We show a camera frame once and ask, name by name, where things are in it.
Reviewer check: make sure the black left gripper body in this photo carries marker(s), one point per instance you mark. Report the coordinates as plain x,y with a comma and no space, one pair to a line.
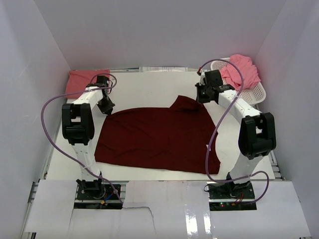
105,104

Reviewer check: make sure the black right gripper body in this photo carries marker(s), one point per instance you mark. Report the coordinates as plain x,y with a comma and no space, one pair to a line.
203,95

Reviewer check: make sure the dark red t-shirt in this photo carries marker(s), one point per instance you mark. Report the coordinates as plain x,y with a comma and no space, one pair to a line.
174,138

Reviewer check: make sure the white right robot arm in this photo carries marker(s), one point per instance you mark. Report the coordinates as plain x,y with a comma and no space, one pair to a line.
257,136

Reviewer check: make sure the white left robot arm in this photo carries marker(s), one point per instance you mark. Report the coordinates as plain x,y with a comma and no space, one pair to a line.
78,123

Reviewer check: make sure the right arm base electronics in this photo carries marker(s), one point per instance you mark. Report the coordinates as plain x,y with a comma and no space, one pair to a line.
222,198

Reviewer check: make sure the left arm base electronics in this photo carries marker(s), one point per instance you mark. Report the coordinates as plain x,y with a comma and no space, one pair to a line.
98,194

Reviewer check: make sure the folded salmon t-shirt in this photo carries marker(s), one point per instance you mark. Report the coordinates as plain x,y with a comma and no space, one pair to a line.
79,79

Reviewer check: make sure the crumpled pink t-shirt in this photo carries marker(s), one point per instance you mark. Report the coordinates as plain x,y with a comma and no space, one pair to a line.
247,69

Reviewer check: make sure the white plastic basket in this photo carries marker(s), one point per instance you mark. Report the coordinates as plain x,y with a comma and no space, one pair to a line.
252,96

